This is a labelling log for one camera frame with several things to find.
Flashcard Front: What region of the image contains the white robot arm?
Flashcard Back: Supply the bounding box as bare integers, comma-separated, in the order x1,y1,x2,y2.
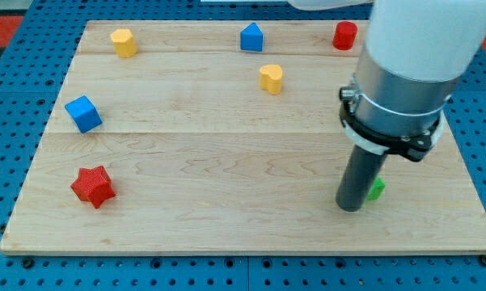
339,0,486,162

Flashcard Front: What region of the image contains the yellow heart block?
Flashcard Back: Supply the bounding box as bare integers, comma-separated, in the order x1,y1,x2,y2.
259,64,283,95

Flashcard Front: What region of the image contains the blue cube block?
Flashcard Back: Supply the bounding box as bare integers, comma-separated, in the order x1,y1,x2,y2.
64,95,103,133

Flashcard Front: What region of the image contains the wooden board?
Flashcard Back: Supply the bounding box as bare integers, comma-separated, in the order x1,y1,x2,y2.
0,20,486,256

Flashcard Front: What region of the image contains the blue house-shaped block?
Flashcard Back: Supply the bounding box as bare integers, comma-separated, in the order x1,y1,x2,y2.
239,23,264,52

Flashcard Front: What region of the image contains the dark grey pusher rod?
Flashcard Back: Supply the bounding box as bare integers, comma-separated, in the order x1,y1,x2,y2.
336,145,387,212

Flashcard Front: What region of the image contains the green block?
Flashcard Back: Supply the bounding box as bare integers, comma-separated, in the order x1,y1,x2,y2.
366,176,386,201

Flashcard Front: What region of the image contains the red cylinder block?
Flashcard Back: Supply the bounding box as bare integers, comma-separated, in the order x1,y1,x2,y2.
332,21,358,50

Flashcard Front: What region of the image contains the yellow hexagon block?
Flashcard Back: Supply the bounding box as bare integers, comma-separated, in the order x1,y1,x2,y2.
110,28,137,58

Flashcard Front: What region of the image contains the red star block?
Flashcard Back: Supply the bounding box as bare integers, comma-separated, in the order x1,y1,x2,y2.
70,166,116,209

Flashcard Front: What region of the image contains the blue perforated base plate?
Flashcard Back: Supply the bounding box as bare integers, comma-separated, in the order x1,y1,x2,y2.
0,0,486,290

